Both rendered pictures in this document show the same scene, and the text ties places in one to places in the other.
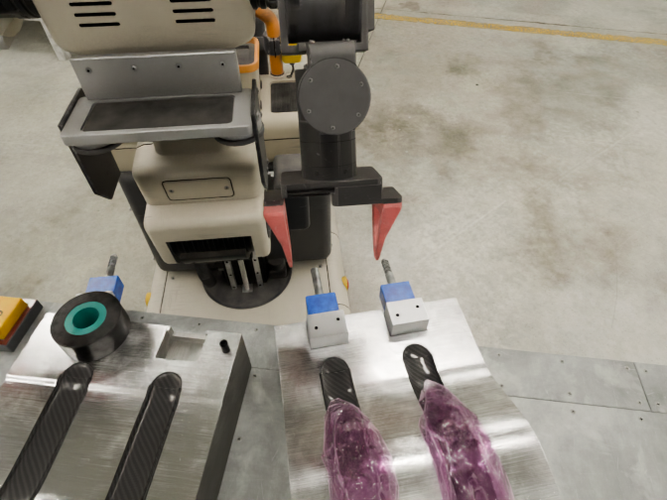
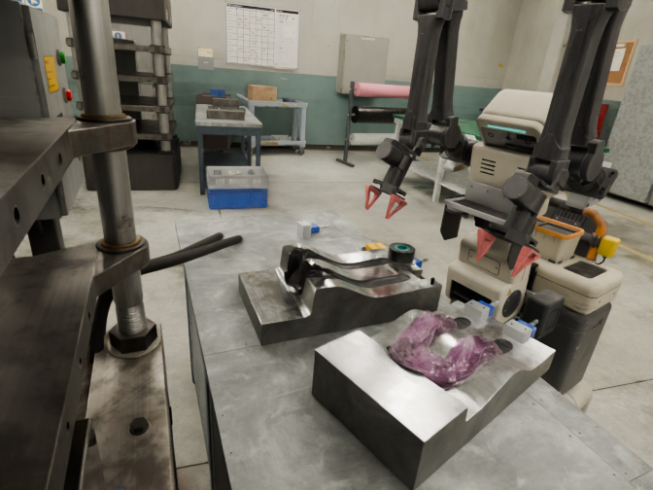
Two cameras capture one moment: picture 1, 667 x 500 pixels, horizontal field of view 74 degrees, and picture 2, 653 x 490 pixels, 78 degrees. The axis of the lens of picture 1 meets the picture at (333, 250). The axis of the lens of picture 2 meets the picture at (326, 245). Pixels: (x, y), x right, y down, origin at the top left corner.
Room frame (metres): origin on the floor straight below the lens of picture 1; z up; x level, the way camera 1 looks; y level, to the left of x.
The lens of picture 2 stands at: (-0.50, -0.55, 1.40)
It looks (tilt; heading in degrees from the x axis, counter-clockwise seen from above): 23 degrees down; 59
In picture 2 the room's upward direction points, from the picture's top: 5 degrees clockwise
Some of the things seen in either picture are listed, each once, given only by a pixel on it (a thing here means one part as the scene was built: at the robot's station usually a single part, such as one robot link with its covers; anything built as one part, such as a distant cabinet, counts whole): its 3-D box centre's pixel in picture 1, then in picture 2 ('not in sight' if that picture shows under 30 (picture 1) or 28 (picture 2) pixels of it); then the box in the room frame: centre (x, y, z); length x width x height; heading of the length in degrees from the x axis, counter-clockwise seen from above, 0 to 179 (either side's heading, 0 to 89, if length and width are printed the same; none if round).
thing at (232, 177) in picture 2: not in sight; (236, 177); (0.82, 3.55, 0.28); 0.61 x 0.41 x 0.15; 167
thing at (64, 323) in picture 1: (91, 324); (401, 252); (0.29, 0.30, 0.91); 0.08 x 0.08 x 0.04
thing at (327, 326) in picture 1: (322, 305); (485, 309); (0.35, 0.02, 0.86); 0.13 x 0.05 x 0.05; 10
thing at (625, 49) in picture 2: not in sight; (601, 62); (6.39, 3.26, 1.80); 0.90 x 0.03 x 0.60; 77
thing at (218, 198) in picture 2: not in sight; (236, 192); (0.82, 3.55, 0.11); 0.61 x 0.41 x 0.22; 167
